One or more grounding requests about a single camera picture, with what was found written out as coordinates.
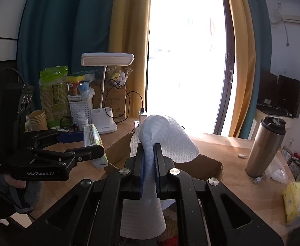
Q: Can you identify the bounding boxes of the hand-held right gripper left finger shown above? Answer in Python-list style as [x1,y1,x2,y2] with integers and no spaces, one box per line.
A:
[19,143,145,246]

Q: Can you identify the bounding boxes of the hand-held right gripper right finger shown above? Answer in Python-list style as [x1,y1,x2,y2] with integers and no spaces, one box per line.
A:
[154,143,285,246]

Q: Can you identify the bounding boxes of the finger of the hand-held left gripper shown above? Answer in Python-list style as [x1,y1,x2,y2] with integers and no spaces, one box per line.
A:
[27,144,106,170]
[30,129,85,149]

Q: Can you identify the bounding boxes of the green wet wipes packet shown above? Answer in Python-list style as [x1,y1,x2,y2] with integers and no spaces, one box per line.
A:
[83,123,109,170]

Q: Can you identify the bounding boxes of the white waffle paper towel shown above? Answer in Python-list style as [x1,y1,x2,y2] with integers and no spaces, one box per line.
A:
[120,114,200,239]

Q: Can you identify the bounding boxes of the torn cardboard box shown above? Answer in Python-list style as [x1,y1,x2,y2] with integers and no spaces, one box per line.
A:
[104,131,225,183]

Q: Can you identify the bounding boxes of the person's left hand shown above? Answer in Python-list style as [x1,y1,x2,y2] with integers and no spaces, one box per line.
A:
[0,164,43,219]

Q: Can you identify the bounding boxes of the white pill bottles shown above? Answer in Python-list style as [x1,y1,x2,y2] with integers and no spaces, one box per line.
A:
[77,111,89,131]

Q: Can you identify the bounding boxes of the white perforated basket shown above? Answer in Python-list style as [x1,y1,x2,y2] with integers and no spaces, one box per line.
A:
[68,99,93,131]

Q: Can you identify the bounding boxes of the stack of brown paper cups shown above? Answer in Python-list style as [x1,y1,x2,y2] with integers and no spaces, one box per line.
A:
[29,110,48,132]

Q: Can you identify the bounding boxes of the green bag of paper cups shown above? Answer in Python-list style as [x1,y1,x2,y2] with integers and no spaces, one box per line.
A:
[39,66,70,130]

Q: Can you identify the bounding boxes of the blue and white cloth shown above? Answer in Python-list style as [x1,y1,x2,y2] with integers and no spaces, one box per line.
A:
[78,81,96,101]

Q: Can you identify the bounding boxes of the yellow lid jar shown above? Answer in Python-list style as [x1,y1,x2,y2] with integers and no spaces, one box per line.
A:
[67,73,86,96]

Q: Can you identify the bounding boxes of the brown carton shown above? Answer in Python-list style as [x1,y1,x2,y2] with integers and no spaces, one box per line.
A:
[92,83,127,121]

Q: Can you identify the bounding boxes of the clear bag of small toys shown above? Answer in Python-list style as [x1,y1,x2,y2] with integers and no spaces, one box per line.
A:
[106,67,134,87]

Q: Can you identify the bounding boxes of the white desk lamp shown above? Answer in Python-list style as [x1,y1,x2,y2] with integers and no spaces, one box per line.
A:
[81,52,135,135]

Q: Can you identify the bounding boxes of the steel travel tumbler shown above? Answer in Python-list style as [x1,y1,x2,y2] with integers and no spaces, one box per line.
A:
[245,116,287,178]

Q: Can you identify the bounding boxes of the teal curtain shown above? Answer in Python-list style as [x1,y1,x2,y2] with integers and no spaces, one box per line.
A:
[17,0,118,110]
[238,0,273,140]

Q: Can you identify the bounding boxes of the clear plastic bag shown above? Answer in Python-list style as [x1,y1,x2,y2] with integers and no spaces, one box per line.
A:
[263,156,289,184]

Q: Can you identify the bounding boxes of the yellow curtain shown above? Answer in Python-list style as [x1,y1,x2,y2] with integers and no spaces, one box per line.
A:
[223,0,257,139]
[108,0,153,118]

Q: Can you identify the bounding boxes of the yellow tissue packet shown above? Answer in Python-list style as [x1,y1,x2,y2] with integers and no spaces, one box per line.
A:
[283,182,300,226]

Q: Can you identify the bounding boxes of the black box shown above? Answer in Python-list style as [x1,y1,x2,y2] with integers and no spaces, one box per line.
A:
[257,72,300,119]

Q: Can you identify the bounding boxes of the black charging cable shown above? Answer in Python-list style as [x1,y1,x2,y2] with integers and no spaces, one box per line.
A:
[107,78,144,120]

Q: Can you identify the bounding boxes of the white USB cable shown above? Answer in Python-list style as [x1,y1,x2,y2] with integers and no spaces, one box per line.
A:
[238,154,266,185]

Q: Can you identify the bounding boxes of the dark window frame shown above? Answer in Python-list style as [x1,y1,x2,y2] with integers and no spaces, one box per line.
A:
[145,0,236,135]

